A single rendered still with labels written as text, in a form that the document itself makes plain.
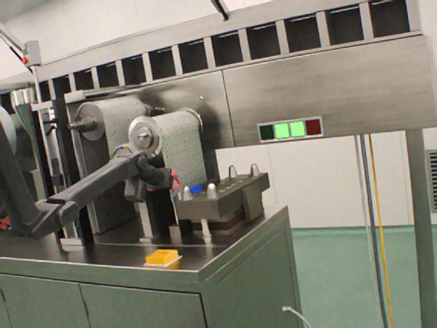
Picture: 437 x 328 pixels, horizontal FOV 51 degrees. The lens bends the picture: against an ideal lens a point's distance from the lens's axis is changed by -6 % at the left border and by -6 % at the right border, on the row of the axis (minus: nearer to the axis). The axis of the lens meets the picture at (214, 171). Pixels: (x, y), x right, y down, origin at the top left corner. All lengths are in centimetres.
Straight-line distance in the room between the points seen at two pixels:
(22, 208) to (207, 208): 66
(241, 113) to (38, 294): 102
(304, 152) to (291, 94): 255
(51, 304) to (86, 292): 22
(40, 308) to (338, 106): 132
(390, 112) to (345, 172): 257
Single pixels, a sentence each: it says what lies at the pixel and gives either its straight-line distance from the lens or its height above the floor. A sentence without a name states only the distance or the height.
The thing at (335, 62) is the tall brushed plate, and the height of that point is 140.
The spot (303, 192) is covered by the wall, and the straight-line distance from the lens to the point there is 436.
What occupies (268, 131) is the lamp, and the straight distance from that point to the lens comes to 179.
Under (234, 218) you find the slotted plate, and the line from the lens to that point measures 164.
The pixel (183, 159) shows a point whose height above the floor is 115.
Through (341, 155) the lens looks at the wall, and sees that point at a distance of 418.
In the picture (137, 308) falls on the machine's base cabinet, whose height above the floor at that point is 75.
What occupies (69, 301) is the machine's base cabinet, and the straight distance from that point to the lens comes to 179.
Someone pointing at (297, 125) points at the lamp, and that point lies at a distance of 175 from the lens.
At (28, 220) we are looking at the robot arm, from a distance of 111.
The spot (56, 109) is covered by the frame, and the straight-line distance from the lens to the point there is 176.
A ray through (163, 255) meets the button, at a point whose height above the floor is 92.
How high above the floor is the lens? 135
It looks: 9 degrees down
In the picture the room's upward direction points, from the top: 10 degrees counter-clockwise
